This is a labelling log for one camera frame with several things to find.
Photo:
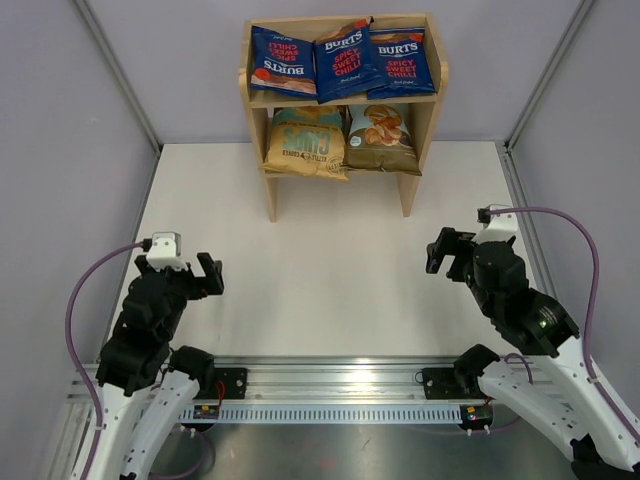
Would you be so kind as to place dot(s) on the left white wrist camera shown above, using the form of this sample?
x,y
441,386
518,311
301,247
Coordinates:
x,y
164,252

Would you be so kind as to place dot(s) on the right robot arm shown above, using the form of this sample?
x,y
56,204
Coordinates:
x,y
593,436

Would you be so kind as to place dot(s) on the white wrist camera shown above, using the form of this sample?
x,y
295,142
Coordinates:
x,y
164,252
498,224

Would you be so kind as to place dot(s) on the yellow kettle chips bag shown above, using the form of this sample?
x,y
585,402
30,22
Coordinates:
x,y
308,141

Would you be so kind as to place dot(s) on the light blue cassava chips bag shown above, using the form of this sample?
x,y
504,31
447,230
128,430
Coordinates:
x,y
379,140

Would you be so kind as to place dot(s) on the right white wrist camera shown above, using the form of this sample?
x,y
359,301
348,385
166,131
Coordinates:
x,y
498,224

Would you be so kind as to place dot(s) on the black mounting plate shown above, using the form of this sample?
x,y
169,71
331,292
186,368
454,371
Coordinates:
x,y
439,383
230,383

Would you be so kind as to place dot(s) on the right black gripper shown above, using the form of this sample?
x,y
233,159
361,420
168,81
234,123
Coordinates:
x,y
451,242

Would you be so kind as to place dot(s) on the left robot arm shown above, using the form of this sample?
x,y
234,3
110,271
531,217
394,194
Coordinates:
x,y
142,386

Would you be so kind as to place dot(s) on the white slotted cable duct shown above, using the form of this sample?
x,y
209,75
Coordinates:
x,y
438,414

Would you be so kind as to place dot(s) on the blue Burts bag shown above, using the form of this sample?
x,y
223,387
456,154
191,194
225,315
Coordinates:
x,y
402,63
346,63
283,64

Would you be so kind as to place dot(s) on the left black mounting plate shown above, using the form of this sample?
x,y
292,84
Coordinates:
x,y
230,383

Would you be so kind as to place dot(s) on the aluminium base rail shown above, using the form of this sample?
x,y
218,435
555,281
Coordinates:
x,y
318,381

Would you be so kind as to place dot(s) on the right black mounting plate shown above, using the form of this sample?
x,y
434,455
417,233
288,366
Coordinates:
x,y
439,383

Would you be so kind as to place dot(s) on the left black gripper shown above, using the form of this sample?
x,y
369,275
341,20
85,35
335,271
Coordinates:
x,y
201,284

